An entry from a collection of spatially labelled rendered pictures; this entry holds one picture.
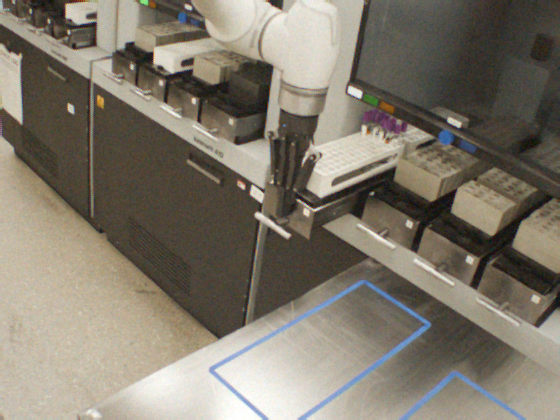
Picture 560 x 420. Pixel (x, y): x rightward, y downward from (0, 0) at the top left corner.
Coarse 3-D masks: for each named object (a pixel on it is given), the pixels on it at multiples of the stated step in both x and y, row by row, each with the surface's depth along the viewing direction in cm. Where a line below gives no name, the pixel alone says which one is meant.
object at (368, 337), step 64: (256, 320) 96; (320, 320) 98; (384, 320) 100; (448, 320) 102; (192, 384) 83; (256, 384) 85; (320, 384) 86; (384, 384) 88; (448, 384) 89; (512, 384) 91
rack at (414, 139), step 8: (400, 120) 160; (408, 128) 156; (408, 136) 152; (416, 136) 153; (424, 136) 153; (432, 136) 155; (408, 144) 149; (416, 144) 151; (424, 144) 163; (408, 152) 150
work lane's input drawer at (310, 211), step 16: (384, 176) 145; (272, 192) 135; (304, 192) 131; (336, 192) 133; (352, 192) 137; (368, 192) 141; (272, 208) 137; (304, 208) 130; (320, 208) 129; (336, 208) 134; (352, 208) 139; (272, 224) 132; (288, 224) 135; (304, 224) 131; (320, 224) 132
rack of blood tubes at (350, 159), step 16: (336, 144) 142; (352, 144) 143; (368, 144) 145; (384, 144) 146; (304, 160) 134; (320, 160) 134; (336, 160) 136; (352, 160) 137; (368, 160) 138; (384, 160) 147; (320, 176) 129; (336, 176) 132; (352, 176) 142; (320, 192) 131
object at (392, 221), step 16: (384, 192) 136; (368, 208) 138; (384, 208) 135; (400, 208) 132; (416, 208) 132; (432, 208) 134; (368, 224) 139; (384, 224) 136; (400, 224) 133; (416, 224) 130; (384, 240) 132; (400, 240) 134
